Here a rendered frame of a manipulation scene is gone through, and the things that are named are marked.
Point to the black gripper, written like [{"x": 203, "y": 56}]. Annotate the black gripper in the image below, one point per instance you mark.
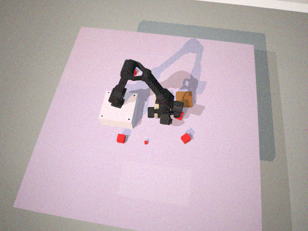
[{"x": 151, "y": 112}]

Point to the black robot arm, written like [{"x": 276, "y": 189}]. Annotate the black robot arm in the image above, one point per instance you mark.
[{"x": 164, "y": 98}]

